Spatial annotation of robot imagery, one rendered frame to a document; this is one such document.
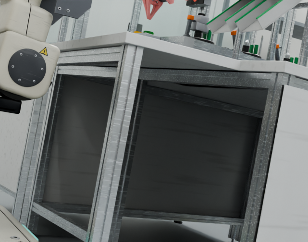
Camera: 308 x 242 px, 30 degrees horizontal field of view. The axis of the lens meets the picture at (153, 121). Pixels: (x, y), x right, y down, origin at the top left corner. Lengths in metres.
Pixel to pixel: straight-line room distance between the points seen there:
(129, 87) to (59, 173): 1.40
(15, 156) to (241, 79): 1.69
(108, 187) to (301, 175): 0.53
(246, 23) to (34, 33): 0.73
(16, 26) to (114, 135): 0.40
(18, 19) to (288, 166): 0.82
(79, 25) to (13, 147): 0.74
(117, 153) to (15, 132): 1.66
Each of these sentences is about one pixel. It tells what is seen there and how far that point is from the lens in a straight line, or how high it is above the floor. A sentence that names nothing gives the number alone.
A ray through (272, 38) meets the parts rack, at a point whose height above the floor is 1.04.
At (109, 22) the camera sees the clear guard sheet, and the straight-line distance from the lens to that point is 3.62.
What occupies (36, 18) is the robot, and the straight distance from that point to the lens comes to 1.64.
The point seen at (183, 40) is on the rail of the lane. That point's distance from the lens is 2.06.
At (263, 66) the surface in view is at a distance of 1.61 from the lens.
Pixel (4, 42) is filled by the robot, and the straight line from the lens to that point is 1.62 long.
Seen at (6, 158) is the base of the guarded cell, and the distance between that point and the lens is 3.21.
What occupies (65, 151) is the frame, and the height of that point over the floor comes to 0.43.
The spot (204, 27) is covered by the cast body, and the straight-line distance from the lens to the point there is 2.31.
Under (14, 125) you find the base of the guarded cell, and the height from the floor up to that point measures 0.50.
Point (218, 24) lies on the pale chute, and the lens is 2.11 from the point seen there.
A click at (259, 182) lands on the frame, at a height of 0.54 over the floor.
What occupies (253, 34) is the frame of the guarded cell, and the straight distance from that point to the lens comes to 3.61.
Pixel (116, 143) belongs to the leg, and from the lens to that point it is 1.53.
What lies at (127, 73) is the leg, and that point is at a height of 0.76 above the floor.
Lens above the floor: 0.64
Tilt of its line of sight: level
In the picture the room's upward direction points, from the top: 10 degrees clockwise
